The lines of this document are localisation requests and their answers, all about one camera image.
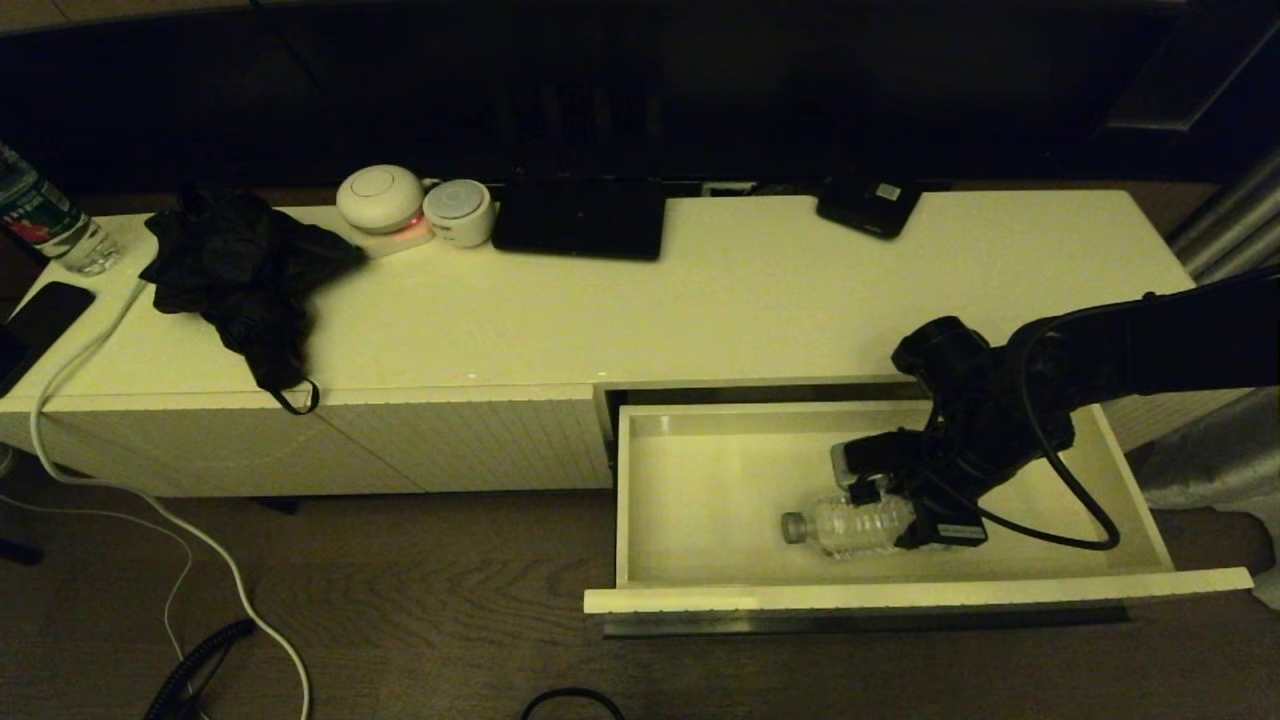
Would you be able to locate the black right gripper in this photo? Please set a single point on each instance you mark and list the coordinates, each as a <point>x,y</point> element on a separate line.
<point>940,500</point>

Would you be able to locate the clear plastic water bottle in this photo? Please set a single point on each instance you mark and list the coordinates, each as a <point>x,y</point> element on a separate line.
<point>850,525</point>

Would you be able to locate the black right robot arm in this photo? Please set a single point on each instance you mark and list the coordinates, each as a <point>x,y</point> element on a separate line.
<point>1100,360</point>

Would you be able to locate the white low cabinet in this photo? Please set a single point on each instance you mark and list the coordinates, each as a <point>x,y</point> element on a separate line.
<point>700,320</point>

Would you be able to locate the black HDMI box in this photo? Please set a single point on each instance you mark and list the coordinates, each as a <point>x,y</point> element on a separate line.
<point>868,208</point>

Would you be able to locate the white power strip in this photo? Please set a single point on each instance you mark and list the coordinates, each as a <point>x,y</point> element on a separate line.
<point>727,187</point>

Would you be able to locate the white ribbed cabinet door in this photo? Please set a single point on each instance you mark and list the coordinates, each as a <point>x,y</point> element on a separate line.
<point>480,440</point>

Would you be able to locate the black flat set-top box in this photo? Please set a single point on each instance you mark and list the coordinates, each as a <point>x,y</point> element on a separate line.
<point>580,217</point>

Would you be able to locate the small white round speaker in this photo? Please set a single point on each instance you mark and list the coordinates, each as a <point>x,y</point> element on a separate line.
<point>458,212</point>

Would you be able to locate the dark side cabinet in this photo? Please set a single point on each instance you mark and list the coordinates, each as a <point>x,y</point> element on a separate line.
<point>1190,70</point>

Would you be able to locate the white base pad red light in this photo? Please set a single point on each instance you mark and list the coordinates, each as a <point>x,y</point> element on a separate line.
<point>400,239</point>

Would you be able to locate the large white round device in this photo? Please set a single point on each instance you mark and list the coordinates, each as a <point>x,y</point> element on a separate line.
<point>380,197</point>

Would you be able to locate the black folded umbrella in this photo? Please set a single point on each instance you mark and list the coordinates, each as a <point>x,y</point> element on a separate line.
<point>240,268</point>

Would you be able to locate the black smartphone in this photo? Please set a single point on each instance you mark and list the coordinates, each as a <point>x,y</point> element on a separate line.
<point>35,330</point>

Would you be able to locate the labelled water bottle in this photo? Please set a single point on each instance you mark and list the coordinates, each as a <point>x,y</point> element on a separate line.
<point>50,225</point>

